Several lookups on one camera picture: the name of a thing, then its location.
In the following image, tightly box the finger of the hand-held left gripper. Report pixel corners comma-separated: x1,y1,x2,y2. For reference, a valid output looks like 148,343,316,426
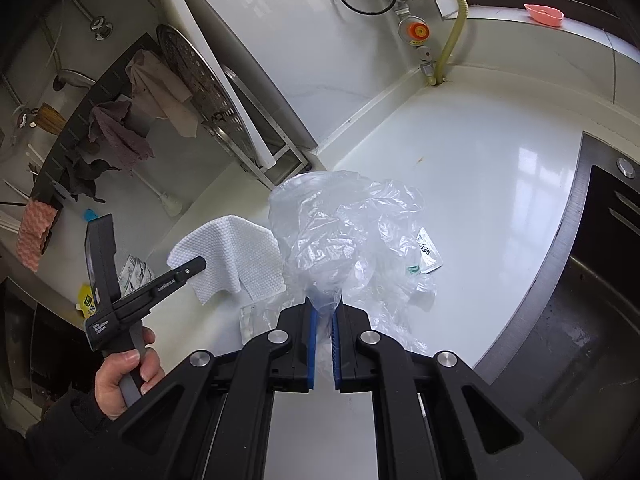
114,256,207,322

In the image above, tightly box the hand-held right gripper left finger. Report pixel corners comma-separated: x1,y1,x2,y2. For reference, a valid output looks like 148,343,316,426
116,296,317,480

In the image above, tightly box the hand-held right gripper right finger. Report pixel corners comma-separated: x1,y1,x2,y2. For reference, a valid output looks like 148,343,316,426
332,296,571,480

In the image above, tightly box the clear plastic bag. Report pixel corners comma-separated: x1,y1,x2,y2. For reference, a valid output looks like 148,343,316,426
267,170,441,357

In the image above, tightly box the person's left forearm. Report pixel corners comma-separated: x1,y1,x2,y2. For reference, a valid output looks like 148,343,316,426
0,387,151,480

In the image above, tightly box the person's left hand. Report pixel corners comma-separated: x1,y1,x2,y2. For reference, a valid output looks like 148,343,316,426
94,326,165,418

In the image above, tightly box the yellow packet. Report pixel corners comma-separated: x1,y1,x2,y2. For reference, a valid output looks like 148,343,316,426
75,284,99,319

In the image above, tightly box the small clear wrapper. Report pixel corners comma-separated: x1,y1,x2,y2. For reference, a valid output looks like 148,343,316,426
239,302,281,346

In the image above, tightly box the white paper towel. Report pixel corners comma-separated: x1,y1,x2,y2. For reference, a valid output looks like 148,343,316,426
166,215,287,306

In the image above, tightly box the white dish brush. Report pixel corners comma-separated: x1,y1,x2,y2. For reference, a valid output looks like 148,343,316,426
127,167,184,219

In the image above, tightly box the pink wavy sponge cloth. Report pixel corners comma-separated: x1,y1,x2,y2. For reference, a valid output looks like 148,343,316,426
15,199,58,273

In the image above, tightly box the dark cloth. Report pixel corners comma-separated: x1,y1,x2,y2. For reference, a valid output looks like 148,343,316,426
60,157,121,204

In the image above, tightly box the white green sachet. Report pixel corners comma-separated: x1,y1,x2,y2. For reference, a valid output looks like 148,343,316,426
412,226,445,275

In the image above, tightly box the grey purple cloth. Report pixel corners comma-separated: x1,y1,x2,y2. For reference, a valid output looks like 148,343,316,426
87,100,153,171

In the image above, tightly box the steel board rack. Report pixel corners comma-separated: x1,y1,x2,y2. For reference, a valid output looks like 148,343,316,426
222,67,313,192

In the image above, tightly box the black hanging rack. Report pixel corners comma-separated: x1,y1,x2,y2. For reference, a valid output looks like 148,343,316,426
30,32,161,211

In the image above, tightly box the beige cloth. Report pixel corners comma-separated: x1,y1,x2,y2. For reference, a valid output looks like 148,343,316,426
125,50,201,139

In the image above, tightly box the perforated metal steamer plate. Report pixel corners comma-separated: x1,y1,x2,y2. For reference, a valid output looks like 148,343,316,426
156,24,261,173

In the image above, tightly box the steel faucet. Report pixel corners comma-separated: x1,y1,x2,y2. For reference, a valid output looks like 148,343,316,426
52,70,96,92

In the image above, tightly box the grey cutting board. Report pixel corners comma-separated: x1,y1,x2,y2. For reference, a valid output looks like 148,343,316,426
170,0,318,151

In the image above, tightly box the black stove hob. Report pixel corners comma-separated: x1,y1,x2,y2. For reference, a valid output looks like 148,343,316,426
472,132,640,461

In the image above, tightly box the gas valve with orange regulator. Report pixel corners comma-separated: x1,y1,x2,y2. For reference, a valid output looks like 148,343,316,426
395,0,442,81

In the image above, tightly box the pink soap dish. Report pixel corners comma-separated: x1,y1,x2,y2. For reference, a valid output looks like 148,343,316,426
524,4,565,26

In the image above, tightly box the yellow gas hose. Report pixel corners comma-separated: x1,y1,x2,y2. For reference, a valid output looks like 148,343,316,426
433,0,469,86

